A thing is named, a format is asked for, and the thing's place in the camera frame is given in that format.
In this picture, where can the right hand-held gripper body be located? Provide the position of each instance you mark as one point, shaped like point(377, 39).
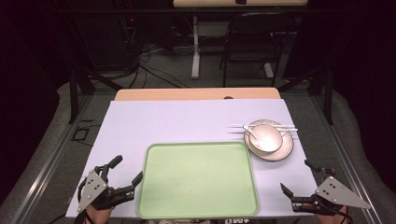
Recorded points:
point(337, 193)

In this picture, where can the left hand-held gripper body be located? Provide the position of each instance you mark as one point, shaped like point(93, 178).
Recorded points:
point(93, 188)

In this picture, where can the person's right hand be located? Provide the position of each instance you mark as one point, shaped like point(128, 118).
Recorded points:
point(334, 218)

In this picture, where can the person's left hand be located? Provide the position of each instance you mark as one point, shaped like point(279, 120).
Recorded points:
point(98, 216)

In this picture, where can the white plate with dark rim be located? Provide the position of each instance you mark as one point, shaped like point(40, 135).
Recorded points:
point(285, 149)

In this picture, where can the white chopstick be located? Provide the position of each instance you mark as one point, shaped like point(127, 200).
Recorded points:
point(288, 126)
point(291, 129)

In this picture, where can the white ceramic bowl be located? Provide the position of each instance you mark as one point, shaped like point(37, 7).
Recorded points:
point(267, 140)

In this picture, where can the green plastic tray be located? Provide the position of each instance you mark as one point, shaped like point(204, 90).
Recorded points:
point(199, 180)

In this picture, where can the pale lilac table cover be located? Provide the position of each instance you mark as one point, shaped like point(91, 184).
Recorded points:
point(174, 121)

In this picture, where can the white ceramic spoon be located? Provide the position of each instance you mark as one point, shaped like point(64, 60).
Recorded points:
point(249, 131)

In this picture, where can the wooden table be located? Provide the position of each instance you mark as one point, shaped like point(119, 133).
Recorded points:
point(193, 93)

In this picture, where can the white desk leg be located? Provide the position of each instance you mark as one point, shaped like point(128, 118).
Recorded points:
point(268, 70)
point(195, 49)

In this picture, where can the dark equipment rack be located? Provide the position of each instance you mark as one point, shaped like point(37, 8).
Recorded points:
point(130, 28)

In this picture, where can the black folding chair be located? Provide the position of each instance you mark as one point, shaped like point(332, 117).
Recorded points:
point(255, 37)

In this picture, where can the metal floor rail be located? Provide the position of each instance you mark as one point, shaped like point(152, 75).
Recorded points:
point(46, 161)
point(342, 155)

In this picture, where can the black metal frame stand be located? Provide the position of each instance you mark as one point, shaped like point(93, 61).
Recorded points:
point(327, 93)
point(76, 90)

